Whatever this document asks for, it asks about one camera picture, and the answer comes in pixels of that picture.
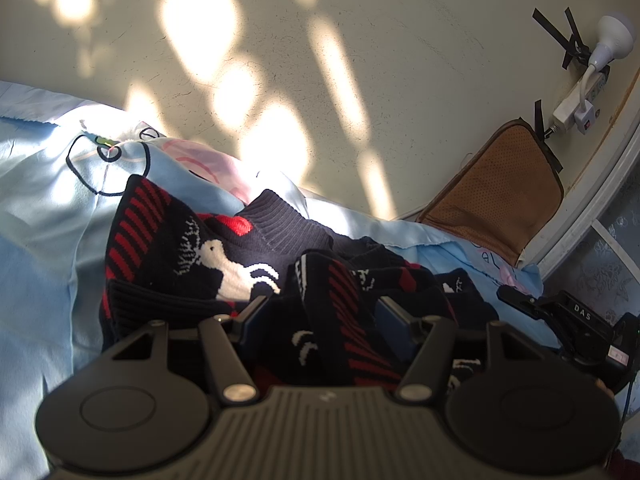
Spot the white power strip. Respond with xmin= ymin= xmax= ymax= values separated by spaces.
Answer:
xmin=552 ymin=66 xmax=612 ymax=134

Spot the white plug adapter red switch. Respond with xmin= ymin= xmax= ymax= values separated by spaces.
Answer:
xmin=573 ymin=102 xmax=599 ymax=137

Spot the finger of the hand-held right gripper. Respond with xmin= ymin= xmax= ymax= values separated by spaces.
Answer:
xmin=496 ymin=284 xmax=552 ymax=322

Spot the glass door panel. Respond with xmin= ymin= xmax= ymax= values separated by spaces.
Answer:
xmin=547 ymin=162 xmax=640 ymax=333

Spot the white bulb lamp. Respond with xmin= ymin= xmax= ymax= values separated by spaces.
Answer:
xmin=587 ymin=14 xmax=637 ymax=70

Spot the black red patterned knit sweater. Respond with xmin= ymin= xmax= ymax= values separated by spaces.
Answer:
xmin=100 ymin=174 xmax=502 ymax=402

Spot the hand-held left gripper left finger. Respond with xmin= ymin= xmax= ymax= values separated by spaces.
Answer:
xmin=111 ymin=296 xmax=273 ymax=407

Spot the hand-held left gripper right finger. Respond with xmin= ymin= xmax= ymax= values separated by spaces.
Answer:
xmin=375 ymin=296 xmax=540 ymax=404

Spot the brown cushion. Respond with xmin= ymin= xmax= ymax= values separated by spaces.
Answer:
xmin=415 ymin=117 xmax=566 ymax=268

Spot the light blue printed bedsheet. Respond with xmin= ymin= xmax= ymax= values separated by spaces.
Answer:
xmin=0 ymin=80 xmax=562 ymax=467

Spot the white door frame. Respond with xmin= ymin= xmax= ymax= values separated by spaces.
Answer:
xmin=520 ymin=62 xmax=640 ymax=282

